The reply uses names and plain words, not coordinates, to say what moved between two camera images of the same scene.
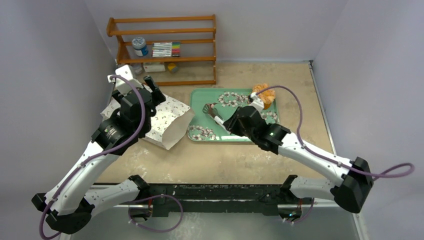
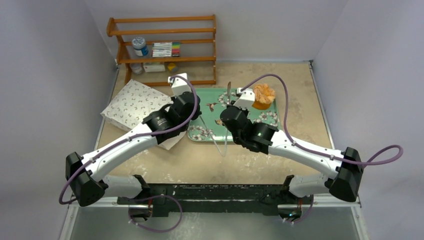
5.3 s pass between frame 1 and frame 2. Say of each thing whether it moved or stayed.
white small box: stayed
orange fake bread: stayed
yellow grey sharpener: stayed
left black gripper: moved
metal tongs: moved
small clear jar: stayed
